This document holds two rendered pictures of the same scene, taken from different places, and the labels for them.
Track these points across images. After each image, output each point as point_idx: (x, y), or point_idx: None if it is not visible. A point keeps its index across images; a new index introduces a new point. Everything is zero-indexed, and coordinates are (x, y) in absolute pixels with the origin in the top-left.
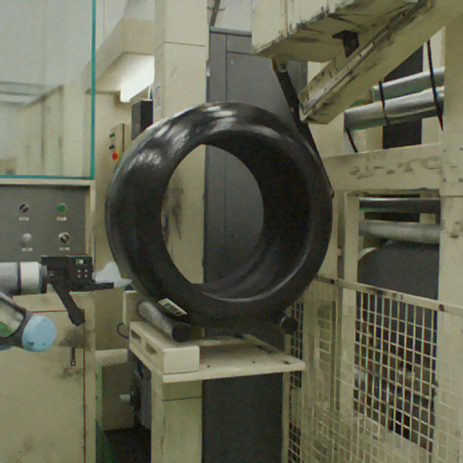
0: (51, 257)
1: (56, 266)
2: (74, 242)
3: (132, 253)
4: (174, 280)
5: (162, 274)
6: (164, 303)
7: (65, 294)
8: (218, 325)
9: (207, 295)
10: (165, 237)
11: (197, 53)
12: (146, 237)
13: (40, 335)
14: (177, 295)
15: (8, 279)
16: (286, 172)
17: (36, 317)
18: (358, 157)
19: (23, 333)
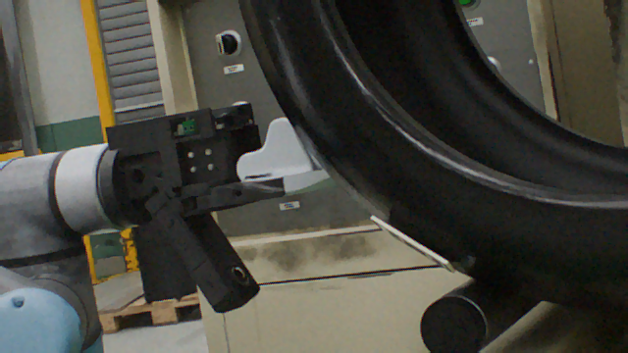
0: (128, 125)
1: (141, 148)
2: (513, 78)
3: (272, 81)
4: (389, 152)
5: (345, 135)
6: (387, 231)
7: (175, 224)
8: (603, 301)
9: (509, 191)
10: (612, 17)
11: None
12: (275, 22)
13: (8, 344)
14: (409, 200)
15: (30, 197)
16: None
17: (4, 296)
18: None
19: None
